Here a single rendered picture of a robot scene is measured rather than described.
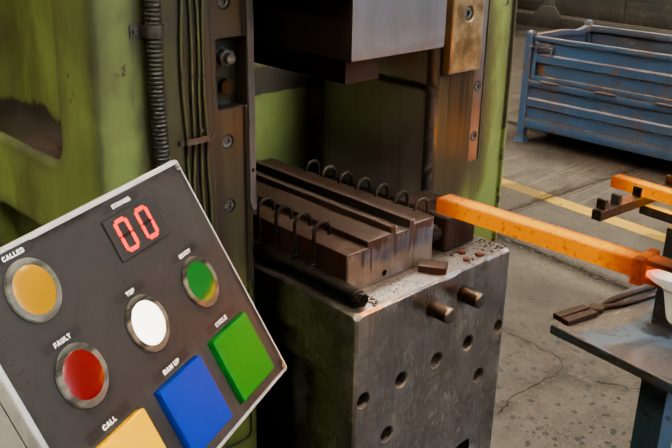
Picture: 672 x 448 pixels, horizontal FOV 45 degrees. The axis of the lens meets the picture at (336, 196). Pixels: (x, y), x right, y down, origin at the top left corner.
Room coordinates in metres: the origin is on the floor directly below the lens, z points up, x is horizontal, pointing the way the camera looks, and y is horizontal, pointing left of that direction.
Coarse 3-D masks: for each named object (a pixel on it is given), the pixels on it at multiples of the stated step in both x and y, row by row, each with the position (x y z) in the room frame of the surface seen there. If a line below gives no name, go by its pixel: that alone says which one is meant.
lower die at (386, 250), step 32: (256, 160) 1.51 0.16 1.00; (288, 192) 1.36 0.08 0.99; (352, 192) 1.36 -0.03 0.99; (256, 224) 1.27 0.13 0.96; (288, 224) 1.23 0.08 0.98; (352, 224) 1.21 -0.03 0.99; (384, 224) 1.19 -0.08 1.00; (416, 224) 1.22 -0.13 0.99; (320, 256) 1.15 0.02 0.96; (352, 256) 1.12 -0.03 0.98; (384, 256) 1.17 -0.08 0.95; (416, 256) 1.23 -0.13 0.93
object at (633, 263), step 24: (456, 216) 1.11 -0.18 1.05; (480, 216) 1.08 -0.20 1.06; (504, 216) 1.06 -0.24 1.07; (528, 240) 1.02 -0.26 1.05; (552, 240) 0.99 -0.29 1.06; (576, 240) 0.97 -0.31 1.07; (600, 240) 0.97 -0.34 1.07; (600, 264) 0.94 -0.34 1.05; (624, 264) 0.92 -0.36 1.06; (648, 264) 0.90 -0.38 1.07
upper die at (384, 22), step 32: (256, 0) 1.26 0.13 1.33; (288, 0) 1.21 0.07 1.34; (320, 0) 1.16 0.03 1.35; (352, 0) 1.11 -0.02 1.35; (384, 0) 1.16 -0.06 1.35; (416, 0) 1.20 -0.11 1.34; (256, 32) 1.26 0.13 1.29; (288, 32) 1.21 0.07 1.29; (320, 32) 1.16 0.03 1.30; (352, 32) 1.11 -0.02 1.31; (384, 32) 1.16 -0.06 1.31; (416, 32) 1.21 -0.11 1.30
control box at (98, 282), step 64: (128, 192) 0.79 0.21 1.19; (192, 192) 0.87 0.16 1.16; (0, 256) 0.62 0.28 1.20; (64, 256) 0.68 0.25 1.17; (128, 256) 0.73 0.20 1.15; (192, 256) 0.81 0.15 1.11; (0, 320) 0.59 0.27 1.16; (64, 320) 0.63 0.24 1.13; (128, 320) 0.69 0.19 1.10; (192, 320) 0.76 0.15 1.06; (256, 320) 0.84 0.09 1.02; (0, 384) 0.55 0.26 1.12; (64, 384) 0.59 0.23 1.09; (128, 384) 0.64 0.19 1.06
